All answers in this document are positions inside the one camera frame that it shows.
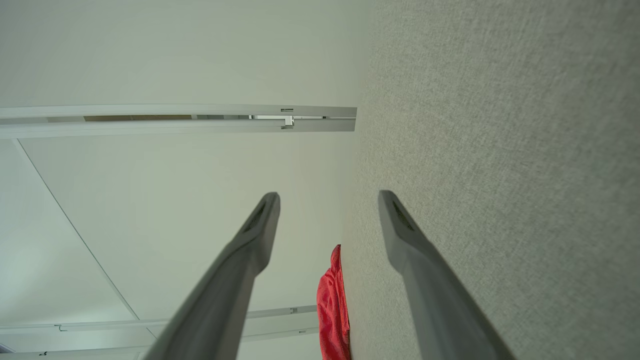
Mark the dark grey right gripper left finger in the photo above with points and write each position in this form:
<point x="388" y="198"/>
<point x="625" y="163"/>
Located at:
<point x="225" y="300"/>

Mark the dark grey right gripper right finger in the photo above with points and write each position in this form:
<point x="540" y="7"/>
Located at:
<point x="440" y="300"/>

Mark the red Bulls basketball jersey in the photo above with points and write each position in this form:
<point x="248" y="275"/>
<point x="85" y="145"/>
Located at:
<point x="332" y="310"/>

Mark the grey fabric sofa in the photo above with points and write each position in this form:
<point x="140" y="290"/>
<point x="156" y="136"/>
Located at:
<point x="500" y="150"/>

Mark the grey wall partition post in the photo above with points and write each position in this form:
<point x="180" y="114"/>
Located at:
<point x="150" y="110"/>

